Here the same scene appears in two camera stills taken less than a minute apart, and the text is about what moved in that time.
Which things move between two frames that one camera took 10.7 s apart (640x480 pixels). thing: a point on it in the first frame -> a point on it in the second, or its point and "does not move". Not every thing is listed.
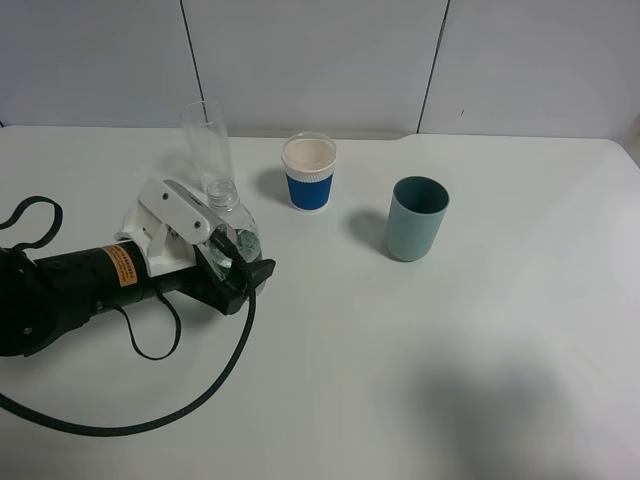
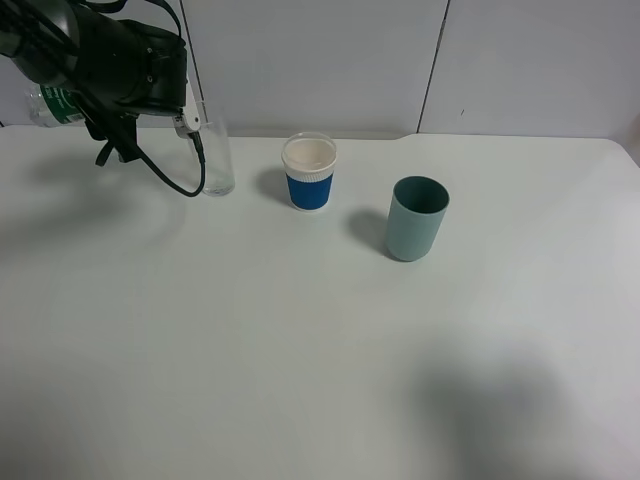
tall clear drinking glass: (207, 132) does not move
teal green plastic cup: (417, 211) does not move
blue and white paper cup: (309, 160) does not move
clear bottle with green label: (224, 207) -> (52, 106)
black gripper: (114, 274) -> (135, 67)
